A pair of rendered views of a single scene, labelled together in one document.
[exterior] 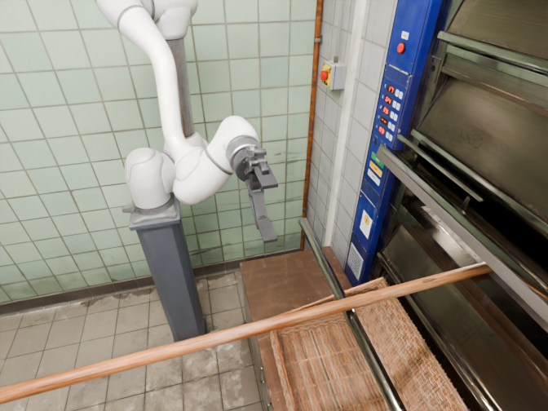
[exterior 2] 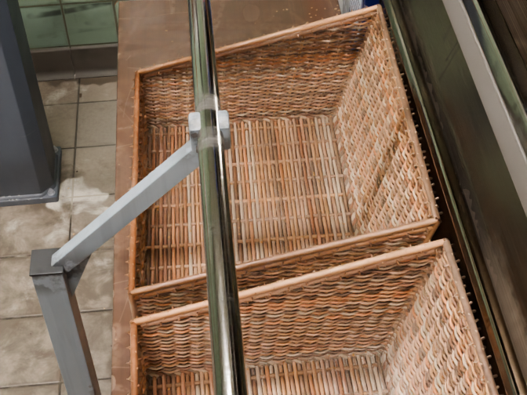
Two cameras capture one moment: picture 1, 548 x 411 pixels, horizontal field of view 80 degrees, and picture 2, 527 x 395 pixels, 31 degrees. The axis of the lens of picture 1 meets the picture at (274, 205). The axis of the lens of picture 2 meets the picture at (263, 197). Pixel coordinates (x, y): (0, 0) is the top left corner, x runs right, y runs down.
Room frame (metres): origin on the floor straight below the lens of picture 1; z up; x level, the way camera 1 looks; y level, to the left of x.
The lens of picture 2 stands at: (-0.63, -0.48, 1.88)
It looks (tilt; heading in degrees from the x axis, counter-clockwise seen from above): 46 degrees down; 10
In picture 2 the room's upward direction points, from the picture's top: 1 degrees counter-clockwise
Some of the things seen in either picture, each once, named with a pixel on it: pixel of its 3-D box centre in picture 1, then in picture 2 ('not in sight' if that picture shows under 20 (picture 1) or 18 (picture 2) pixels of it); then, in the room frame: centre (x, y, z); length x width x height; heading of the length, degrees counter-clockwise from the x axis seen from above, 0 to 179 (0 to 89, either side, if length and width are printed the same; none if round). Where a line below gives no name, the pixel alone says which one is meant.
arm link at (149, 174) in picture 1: (148, 174); not in sight; (1.13, 0.51, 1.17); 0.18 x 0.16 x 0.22; 140
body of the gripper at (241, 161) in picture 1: (252, 171); not in sight; (0.65, 0.05, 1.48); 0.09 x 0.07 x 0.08; 16
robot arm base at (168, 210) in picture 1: (148, 204); not in sight; (1.12, 0.54, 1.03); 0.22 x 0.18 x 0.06; 105
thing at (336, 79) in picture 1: (333, 74); not in sight; (1.49, -0.26, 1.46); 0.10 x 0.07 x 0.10; 15
